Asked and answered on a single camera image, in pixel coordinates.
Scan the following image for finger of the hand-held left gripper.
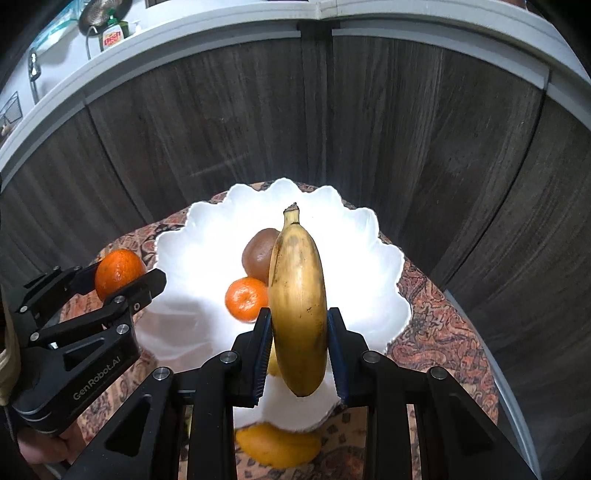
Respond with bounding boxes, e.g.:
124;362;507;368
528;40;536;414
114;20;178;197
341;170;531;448
29;269;167;350
14;262;101;320

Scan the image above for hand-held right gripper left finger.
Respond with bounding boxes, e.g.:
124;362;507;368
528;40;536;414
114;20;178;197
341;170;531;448
65;307;273;480

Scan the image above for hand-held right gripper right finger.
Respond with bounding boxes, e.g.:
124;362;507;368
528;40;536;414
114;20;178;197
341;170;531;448
327;307;539;480

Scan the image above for orange tangerine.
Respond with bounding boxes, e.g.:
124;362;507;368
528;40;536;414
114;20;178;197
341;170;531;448
95;249;147;302
225;277;269;323

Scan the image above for yellow banana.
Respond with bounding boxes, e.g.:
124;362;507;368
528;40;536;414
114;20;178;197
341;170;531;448
268;203;329;398

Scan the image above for white scalloped bowl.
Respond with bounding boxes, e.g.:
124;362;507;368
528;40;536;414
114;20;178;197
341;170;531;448
136;179;413;435

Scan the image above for brown kiwi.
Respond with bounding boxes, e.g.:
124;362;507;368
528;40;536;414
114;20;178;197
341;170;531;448
242;228;280;284

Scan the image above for person's left hand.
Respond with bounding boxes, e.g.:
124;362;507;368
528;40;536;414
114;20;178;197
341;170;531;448
18;421;88;466

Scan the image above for person's beige clothing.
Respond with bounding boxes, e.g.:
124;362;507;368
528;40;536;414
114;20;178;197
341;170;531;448
0;318;22;407

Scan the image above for yellow orange mango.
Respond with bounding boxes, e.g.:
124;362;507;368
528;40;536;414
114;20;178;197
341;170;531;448
235;422;323;469

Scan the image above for paisley patterned tablecloth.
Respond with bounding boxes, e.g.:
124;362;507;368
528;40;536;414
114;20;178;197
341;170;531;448
60;182;502;480

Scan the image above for chrome kitchen faucet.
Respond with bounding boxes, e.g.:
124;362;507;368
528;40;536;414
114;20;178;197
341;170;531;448
28;48;43;104

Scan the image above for dark wood base cabinets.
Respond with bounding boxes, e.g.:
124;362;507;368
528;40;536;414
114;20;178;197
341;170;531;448
0;34;591;462

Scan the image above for green dish soap bottle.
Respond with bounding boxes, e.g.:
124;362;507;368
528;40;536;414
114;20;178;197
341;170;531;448
100;18;132;52

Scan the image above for teal plastic packet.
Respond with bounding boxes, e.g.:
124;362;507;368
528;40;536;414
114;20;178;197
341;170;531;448
41;0;79;47

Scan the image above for white kitchen countertop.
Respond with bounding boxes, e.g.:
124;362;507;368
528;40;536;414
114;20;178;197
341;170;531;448
0;0;591;174

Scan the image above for hanging copper pan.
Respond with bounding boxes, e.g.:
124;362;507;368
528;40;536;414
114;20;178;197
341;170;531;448
78;0;134;35

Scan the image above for black wire wall basket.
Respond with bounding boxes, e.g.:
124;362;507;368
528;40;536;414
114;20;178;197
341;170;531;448
0;91;24;134

